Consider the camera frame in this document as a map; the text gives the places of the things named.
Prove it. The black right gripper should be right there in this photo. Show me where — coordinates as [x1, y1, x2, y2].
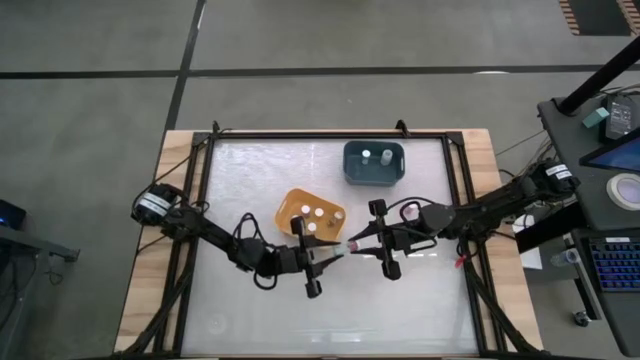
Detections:
[347, 198, 441, 282]

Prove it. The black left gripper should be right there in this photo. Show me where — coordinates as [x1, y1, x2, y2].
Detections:
[272, 215, 348, 300]

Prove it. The yellow plastic bin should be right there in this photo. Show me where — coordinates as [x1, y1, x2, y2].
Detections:
[273, 187, 348, 243]

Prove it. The teal plastic bin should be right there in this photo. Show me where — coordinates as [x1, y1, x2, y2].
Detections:
[342, 140, 406, 188]

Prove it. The white paper sheet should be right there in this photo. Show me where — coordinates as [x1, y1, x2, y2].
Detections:
[512, 214, 544, 271]

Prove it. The black desk support bar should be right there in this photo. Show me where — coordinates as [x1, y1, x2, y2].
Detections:
[514, 202, 589, 254]

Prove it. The clear plastic bottle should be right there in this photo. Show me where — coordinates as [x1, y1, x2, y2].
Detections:
[549, 248, 581, 268]

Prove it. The black side desk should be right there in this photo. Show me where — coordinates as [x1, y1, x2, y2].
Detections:
[537, 94, 640, 357]

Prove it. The grey desk leg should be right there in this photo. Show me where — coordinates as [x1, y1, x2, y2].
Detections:
[569, 247, 604, 321]

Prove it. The white tape roll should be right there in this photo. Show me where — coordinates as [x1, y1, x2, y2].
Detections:
[605, 172, 640, 211]

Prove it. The backlit black keyboard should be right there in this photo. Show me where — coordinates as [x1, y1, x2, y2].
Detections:
[588, 235, 640, 294]

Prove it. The small teal box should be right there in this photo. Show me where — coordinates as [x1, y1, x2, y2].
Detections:
[582, 107, 611, 129]

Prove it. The laptop screen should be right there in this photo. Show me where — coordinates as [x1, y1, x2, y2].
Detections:
[578, 127, 640, 175]

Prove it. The black power adapter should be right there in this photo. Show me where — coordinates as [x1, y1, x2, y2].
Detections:
[602, 93, 635, 141]

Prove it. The black slanted pole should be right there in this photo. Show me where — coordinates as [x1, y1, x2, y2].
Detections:
[556, 35, 640, 116]

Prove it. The grey metal stand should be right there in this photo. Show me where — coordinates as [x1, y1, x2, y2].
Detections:
[0, 224, 81, 360]

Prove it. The dark device with blue light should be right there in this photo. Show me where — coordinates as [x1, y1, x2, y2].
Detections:
[0, 198, 28, 231]

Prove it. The striped-edge dark rug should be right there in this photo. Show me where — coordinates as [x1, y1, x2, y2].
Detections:
[558, 0, 640, 37]

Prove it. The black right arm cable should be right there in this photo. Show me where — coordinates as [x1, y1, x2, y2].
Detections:
[387, 196, 427, 227]

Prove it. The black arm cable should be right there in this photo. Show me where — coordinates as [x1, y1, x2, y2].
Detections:
[232, 212, 279, 292]
[387, 196, 427, 227]

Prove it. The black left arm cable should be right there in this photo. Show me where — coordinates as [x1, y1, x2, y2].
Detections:
[232, 212, 279, 292]

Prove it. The black aluminium table frame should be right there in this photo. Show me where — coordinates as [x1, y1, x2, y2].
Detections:
[113, 119, 544, 359]

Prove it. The loose wire bundle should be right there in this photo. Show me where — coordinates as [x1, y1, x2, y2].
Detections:
[494, 127, 556, 171]

